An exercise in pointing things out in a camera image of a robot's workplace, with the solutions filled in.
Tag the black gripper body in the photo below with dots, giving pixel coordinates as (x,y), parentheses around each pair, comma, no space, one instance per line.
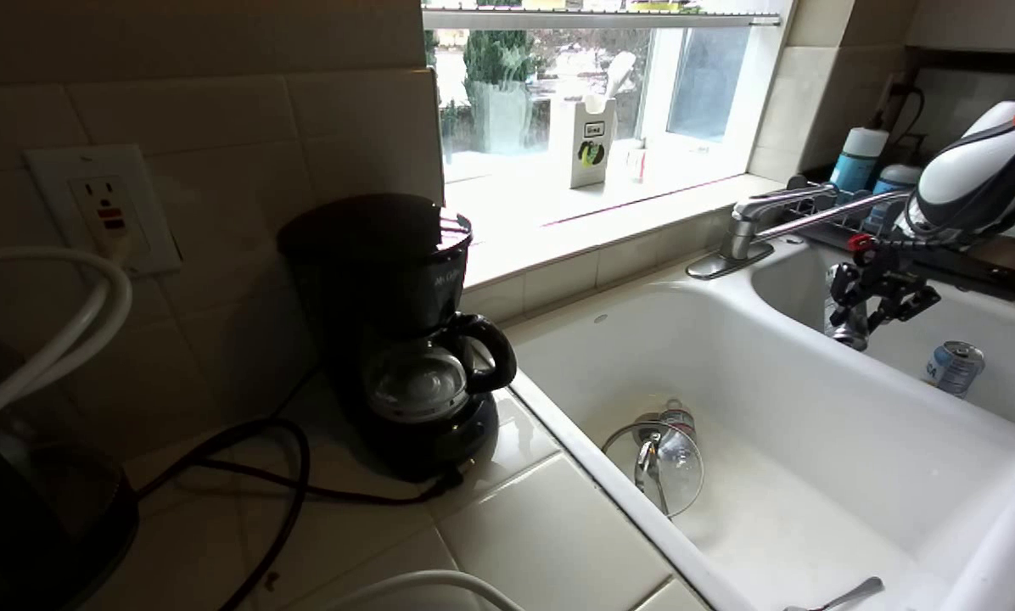
(889,283)

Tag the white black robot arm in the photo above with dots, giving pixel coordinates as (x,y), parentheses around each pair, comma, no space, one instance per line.
(961,199)

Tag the chrome sink faucet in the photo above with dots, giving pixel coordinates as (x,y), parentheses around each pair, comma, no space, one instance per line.
(781,211)

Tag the white double kitchen sink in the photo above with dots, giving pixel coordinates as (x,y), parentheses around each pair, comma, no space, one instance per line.
(823,465)

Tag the blue white cup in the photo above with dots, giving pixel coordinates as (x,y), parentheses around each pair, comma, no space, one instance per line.
(892,179)

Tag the blue white bottle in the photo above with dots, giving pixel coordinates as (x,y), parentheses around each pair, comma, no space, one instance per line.
(856,158)

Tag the clear drinking glass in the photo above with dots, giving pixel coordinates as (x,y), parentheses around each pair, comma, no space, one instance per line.
(662,455)

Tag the potted green plant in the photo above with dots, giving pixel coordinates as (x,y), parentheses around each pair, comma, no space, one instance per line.
(496,78)

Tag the glass coffee carafe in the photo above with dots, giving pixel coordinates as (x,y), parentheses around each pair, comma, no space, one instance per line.
(439,376)

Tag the black drip coffee maker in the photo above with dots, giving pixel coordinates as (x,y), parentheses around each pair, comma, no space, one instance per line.
(370,274)

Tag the white wall power outlet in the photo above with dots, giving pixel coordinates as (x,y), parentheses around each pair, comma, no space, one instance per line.
(102,196)

